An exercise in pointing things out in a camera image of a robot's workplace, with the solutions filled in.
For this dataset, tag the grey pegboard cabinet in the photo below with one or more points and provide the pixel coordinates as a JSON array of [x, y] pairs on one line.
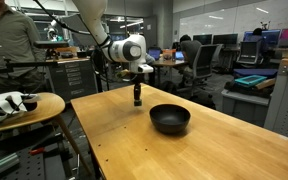
[[287, 100]]

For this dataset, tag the open laptop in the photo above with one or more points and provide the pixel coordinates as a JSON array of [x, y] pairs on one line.
[[154, 54]]

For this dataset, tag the grey drawer unit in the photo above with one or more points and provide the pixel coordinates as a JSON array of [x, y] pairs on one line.
[[71, 78]]

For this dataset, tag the blue-lit computer monitor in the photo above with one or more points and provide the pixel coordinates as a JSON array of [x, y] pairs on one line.
[[267, 36]]

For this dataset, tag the black bowl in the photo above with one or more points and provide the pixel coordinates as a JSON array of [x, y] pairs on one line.
[[169, 118]]

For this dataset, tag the black case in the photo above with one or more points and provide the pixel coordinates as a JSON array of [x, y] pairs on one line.
[[247, 90]]

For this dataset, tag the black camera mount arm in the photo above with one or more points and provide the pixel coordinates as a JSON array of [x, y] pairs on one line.
[[20, 66]]

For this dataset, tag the white cloth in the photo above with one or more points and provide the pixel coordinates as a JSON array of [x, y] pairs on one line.
[[0, 105]]

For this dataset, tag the teal metal bar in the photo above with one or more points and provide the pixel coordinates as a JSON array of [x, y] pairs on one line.
[[0, 165]]

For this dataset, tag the grey plastic bin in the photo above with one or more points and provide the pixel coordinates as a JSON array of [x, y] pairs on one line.
[[245, 105]]

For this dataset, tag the person in olive shirt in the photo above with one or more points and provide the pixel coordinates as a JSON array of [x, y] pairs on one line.
[[10, 43]]

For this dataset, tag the teal tray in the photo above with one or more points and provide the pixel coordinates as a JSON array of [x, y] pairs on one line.
[[250, 80]]

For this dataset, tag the orange box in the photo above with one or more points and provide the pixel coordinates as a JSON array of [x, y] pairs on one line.
[[169, 54]]

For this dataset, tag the round wooden side table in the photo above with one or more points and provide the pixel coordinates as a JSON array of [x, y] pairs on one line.
[[47, 106]]

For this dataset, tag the black stereo camera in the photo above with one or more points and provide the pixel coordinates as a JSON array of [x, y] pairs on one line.
[[50, 44]]

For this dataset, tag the dark computer monitor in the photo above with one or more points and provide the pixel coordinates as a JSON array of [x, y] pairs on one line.
[[225, 39], [202, 39]]

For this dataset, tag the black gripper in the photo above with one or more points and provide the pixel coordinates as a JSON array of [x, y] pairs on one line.
[[137, 78]]

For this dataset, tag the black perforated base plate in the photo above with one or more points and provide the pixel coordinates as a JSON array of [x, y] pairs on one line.
[[34, 163]]

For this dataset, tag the grey mesh office chair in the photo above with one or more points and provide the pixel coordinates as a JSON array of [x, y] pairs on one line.
[[204, 65], [249, 51]]

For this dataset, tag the wooden block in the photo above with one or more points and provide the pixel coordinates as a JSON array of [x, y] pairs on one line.
[[265, 83]]

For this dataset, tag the wooden office desk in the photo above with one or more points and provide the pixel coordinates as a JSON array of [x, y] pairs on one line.
[[169, 63]]

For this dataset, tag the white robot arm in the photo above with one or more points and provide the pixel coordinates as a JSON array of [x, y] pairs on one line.
[[117, 46]]

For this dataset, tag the seated person in dark top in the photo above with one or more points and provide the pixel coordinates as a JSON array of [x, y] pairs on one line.
[[189, 50]]

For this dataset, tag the green block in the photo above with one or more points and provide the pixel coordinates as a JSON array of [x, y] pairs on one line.
[[138, 103]]

